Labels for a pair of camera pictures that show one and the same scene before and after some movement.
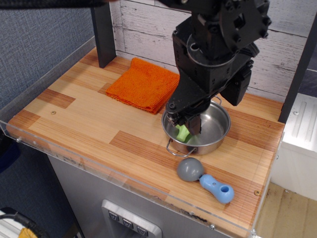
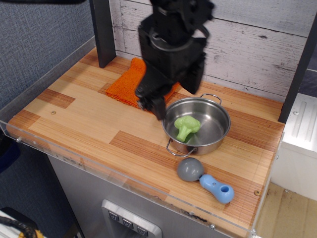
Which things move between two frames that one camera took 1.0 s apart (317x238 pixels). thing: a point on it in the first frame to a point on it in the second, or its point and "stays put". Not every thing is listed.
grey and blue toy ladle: (191, 169) stays put
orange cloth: (144, 85) stays put
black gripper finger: (194, 123) to (157, 105)
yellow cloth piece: (26, 232) to (38, 232)
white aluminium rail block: (294, 168) stays put
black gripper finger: (235, 92) to (192, 79)
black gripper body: (207, 64) to (167, 53)
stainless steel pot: (215, 126) stays put
